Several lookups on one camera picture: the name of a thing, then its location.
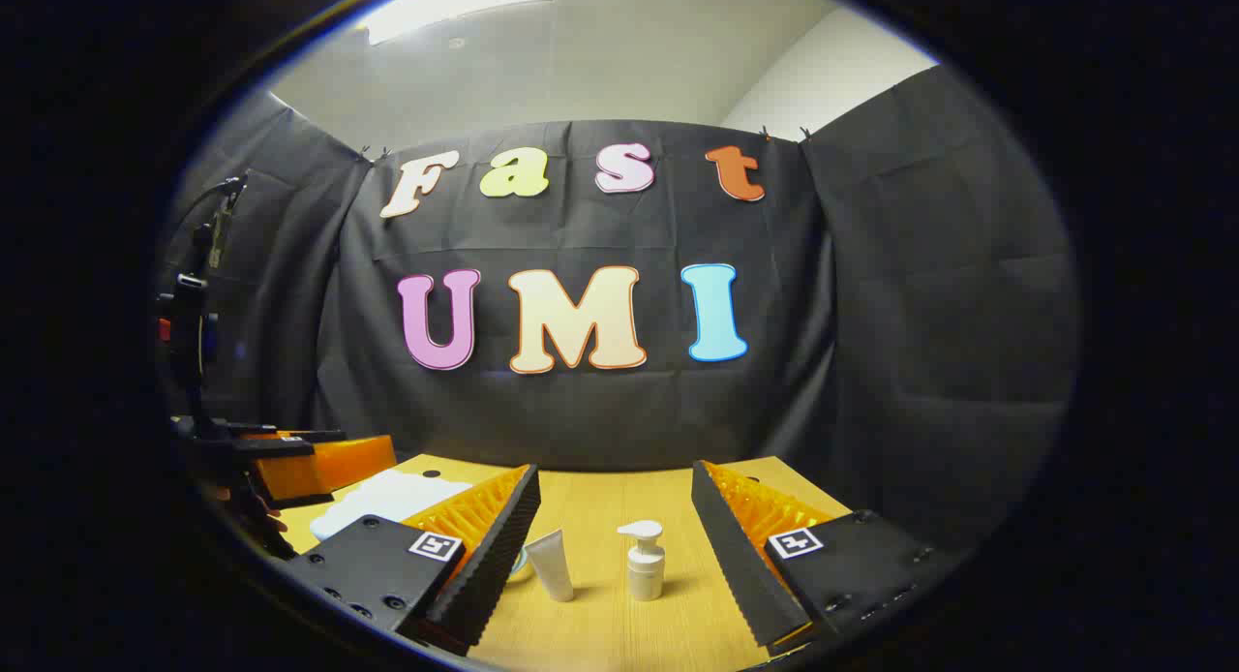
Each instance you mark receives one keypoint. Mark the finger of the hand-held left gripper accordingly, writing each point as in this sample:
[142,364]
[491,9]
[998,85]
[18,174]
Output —
[358,459]
[290,476]

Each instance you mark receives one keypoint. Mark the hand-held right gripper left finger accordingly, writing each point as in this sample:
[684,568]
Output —
[494,565]

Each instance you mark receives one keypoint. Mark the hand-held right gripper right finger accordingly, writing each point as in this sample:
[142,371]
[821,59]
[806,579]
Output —
[736,565]

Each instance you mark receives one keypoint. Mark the pale blue suitcase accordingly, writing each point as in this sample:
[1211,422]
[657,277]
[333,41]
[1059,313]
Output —
[387,498]

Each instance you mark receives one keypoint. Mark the white squeeze tube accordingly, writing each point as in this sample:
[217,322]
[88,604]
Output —
[552,565]

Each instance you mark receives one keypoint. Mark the white pump bottle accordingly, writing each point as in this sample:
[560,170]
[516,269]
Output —
[646,565]

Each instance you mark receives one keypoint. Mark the black backdrop cloth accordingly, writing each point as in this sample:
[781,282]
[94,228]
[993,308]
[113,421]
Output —
[871,314]

